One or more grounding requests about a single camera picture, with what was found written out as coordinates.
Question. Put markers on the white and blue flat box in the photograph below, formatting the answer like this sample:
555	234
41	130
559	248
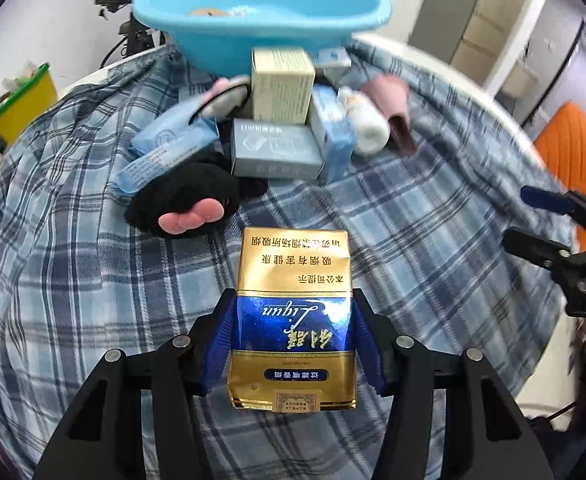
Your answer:
333	57

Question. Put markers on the blue plaid cloth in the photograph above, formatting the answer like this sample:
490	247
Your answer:
423	210

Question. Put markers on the light blue and white box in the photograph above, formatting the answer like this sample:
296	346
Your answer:
333	130

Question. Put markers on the light blue plastic basin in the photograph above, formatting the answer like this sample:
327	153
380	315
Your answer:
253	45

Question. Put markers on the pink and grey cloth item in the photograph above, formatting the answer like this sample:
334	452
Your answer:
223	97

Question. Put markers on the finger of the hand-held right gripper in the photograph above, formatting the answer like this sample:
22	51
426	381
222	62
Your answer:
548	200
533	247

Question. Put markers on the tall cream box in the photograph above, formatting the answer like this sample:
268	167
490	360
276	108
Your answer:
280	95

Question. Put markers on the gold and grey refrigerator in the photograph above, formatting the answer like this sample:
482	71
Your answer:
473	10

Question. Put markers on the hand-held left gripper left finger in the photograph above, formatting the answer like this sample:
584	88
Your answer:
218	345

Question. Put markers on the black fuzzy glove pink paw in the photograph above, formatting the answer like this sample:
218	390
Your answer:
183	195

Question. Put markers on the yellow bin green rim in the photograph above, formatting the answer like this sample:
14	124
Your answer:
23	110

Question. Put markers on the white lotion bottle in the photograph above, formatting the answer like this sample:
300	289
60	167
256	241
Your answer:
365	120

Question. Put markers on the gold and blue cigarette pack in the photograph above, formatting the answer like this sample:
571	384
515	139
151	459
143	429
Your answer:
293	270

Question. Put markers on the light blue tissue packet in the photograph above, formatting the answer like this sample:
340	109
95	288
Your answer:
173	135
143	170

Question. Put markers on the beige round case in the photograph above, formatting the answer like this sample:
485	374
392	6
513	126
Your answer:
208	11

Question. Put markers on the pink wallet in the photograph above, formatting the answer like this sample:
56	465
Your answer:
390	100

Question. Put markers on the grey blue box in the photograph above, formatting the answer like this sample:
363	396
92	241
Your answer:
273	150

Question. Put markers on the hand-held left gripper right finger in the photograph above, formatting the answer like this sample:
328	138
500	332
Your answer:
370	350

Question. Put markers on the orange quilted chair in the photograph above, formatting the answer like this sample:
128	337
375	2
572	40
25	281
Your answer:
573	150

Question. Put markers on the pile of small packets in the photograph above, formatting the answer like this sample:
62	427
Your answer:
20	82

